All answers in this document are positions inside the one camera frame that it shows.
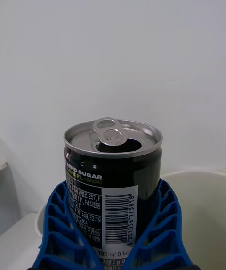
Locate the yellow-green plastic waste bin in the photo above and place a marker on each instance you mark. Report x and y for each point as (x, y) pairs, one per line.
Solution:
(202, 215)

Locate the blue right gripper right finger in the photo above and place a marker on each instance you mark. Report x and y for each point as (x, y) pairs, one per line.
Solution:
(164, 234)

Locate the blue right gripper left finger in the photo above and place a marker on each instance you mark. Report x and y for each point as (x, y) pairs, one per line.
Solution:
(61, 234)

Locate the grey plastic waste bin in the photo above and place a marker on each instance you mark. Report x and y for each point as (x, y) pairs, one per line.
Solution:
(9, 194)

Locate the black drink can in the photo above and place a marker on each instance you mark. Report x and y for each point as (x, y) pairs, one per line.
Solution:
(113, 171)

